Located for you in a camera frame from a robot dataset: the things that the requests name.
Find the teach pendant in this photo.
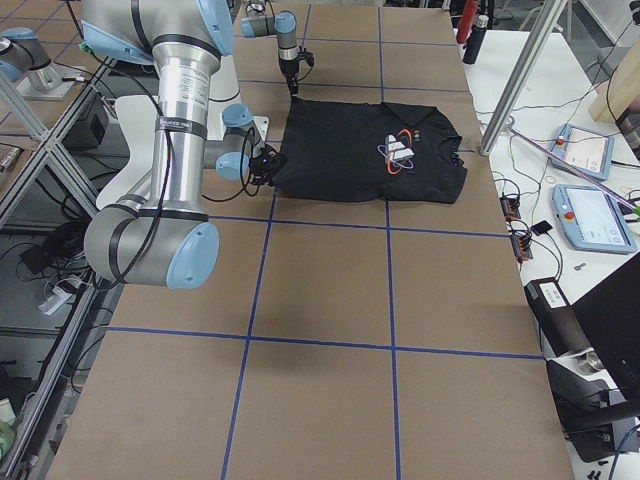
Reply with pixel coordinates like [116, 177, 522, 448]
[552, 185, 637, 254]
[549, 123, 614, 181]

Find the black bottle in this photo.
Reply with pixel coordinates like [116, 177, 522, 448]
[462, 15, 489, 65]

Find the black monitor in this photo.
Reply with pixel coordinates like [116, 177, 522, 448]
[573, 255, 640, 399]

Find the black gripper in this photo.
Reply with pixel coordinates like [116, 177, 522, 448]
[249, 144, 287, 186]
[278, 47, 300, 96]

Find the red bottle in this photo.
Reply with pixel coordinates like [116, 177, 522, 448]
[456, 0, 479, 45]

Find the upper teach pendant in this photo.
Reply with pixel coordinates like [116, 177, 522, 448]
[549, 123, 614, 181]

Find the black graphic t-shirt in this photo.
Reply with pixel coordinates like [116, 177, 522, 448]
[274, 98, 467, 204]

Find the white chair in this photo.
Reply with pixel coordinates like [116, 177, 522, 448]
[95, 93, 166, 211]

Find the lower teach pendant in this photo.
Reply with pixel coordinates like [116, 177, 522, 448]
[552, 185, 637, 254]

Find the aluminium frame post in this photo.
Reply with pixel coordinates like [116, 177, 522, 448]
[479, 0, 567, 156]

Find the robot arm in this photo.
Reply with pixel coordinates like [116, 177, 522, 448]
[240, 1, 304, 97]
[82, 1, 234, 289]

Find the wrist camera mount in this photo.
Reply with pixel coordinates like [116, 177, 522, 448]
[297, 46, 315, 78]

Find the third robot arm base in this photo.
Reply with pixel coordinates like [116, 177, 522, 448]
[1, 27, 75, 101]

